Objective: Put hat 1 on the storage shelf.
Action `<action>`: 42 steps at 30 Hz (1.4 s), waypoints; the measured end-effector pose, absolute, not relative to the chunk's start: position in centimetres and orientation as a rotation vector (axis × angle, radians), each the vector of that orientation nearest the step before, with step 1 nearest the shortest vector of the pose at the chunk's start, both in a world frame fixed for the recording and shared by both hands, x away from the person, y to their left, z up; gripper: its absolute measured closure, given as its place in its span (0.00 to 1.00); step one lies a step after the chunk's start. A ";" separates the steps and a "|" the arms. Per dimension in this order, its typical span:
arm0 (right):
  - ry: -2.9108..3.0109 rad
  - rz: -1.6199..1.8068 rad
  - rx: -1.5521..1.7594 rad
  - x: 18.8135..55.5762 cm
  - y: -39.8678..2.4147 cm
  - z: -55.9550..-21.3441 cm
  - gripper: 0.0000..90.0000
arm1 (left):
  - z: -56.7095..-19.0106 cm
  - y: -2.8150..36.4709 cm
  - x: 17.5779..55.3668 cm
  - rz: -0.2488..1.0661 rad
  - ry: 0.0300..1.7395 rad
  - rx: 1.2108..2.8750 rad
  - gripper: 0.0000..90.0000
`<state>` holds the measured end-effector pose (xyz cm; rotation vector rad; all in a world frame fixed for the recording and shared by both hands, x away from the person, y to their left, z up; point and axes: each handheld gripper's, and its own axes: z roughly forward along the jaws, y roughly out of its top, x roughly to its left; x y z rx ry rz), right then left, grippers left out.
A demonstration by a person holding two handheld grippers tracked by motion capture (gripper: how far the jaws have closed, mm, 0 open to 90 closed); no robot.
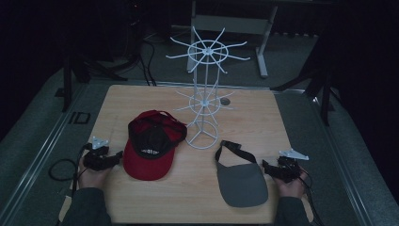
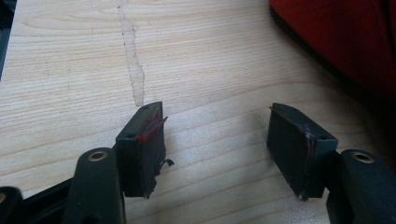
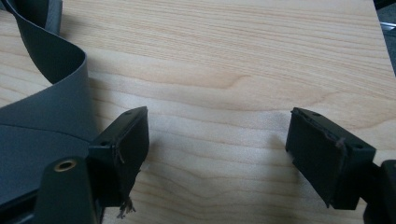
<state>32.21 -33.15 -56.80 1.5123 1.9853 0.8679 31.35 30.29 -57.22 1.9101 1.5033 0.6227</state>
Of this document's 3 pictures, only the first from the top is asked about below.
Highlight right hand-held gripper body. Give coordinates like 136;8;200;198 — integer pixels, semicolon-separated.
275;148;311;185

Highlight person's left hand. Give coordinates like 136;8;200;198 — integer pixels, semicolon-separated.
77;156;111;190

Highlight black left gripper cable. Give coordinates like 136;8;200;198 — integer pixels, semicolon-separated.
48;142;92;197

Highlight black metal stand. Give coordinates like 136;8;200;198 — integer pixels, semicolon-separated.
270;66;336;127
60;54;128;113

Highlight white wire hat rack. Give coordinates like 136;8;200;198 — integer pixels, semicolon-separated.
165;25;252;151

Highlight black floor bracket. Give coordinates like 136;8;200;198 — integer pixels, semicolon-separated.
68;110;92;125

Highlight red baseball cap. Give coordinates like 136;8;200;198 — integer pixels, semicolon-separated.
121;109;188;182

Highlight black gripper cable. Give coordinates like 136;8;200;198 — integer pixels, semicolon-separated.
48;142;92;197
297;169;325;226

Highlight black floor cables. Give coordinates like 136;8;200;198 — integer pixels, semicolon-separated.
136;37;158;87

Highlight gray sun visor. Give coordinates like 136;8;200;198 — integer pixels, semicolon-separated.
215;139;270;208

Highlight person's right hand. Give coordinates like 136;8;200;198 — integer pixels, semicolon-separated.
274;166;311;199

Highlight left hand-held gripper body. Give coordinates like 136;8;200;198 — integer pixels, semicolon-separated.
82;136;119;172

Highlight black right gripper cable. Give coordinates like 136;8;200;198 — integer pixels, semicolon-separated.
297;169;325;226

